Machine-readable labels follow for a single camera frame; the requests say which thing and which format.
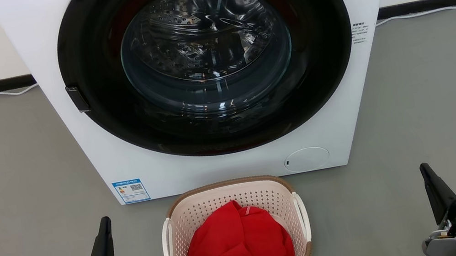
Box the small white text sticker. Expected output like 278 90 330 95
349 21 372 45

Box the black round washing machine door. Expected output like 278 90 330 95
48 0 369 179

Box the white front-load washing machine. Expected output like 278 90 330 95
0 0 429 222

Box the beige perforated plastic laundry basket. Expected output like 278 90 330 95
153 168 316 256

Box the blue energy label sticker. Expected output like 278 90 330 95
112 176 152 206

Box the red garment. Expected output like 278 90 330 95
180 191 296 256

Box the round white filter cover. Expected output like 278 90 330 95
282 144 332 175

